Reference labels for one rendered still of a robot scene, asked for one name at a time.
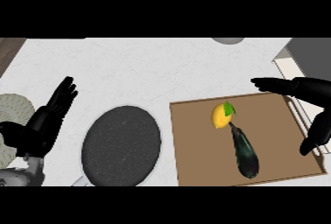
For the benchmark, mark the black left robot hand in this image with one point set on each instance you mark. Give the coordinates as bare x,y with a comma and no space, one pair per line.
40,128

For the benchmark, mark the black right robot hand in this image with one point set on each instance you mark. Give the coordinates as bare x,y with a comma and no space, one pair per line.
307,87

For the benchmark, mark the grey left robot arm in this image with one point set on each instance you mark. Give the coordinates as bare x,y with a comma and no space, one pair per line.
23,172

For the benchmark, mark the white tiered shelf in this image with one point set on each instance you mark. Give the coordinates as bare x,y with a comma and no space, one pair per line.
298,96

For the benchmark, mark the brown wooden tray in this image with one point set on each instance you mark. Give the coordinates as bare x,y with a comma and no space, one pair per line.
245,140

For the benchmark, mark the beige woven basket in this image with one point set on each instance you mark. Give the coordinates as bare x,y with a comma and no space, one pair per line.
12,122

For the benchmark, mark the dark grey flat panel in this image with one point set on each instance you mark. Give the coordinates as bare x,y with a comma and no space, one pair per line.
310,57

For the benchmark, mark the dark grey oval pan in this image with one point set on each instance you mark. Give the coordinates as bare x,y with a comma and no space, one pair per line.
121,145

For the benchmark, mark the yellow lemon with leaf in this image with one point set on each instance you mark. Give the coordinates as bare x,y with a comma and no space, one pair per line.
221,115

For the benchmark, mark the grey round object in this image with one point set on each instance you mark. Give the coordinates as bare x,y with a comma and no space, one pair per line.
227,40

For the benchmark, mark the brown wooden panel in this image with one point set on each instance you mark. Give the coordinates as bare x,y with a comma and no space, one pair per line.
7,52

